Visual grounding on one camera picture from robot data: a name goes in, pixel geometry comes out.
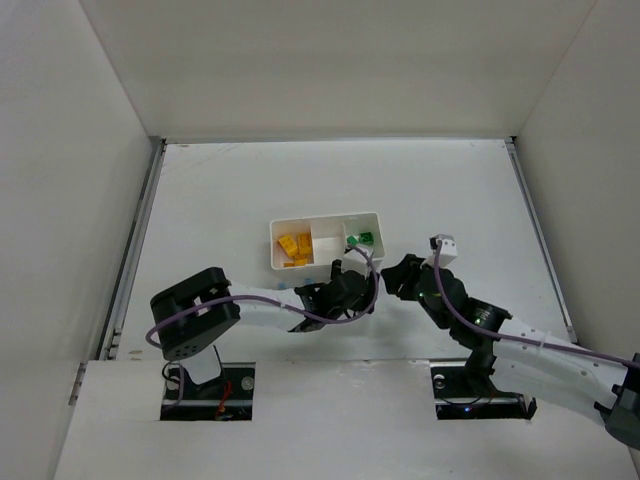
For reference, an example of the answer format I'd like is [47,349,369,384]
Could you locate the white divided plastic bin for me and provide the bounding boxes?
[270,212,385,274]

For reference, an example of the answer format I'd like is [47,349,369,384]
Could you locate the left aluminium rail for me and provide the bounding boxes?
[68,136,167,407]

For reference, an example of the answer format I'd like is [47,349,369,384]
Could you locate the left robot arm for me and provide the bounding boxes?
[145,258,380,385]

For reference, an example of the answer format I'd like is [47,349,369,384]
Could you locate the yellow lego brick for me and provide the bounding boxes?
[297,232,313,256]

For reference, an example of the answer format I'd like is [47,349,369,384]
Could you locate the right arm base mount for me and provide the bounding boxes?
[430,353,537,421]

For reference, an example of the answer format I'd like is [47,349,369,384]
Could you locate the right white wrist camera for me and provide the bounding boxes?
[424,234,458,268]

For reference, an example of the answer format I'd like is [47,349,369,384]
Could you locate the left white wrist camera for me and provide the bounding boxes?
[341,246,373,277]

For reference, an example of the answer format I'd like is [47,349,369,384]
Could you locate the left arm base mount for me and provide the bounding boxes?
[160,363,255,422]

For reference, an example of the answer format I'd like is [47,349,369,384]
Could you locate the right aluminium rail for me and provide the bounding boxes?
[504,136,580,345]

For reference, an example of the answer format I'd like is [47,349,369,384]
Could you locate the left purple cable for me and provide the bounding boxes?
[145,248,380,411]

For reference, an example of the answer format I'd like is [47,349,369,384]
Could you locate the aluminium rail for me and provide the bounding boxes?
[504,136,580,345]
[68,136,167,407]

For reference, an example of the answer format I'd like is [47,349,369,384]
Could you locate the yellow long lego plate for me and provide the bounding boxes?
[294,254,311,266]

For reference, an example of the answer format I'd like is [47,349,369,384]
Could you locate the green upturned small brick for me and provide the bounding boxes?
[346,235,361,247]

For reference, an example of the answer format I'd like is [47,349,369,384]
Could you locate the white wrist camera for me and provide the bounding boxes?
[341,246,373,277]
[424,234,458,268]

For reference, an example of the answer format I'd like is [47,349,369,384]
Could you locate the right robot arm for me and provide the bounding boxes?
[382,254,639,449]

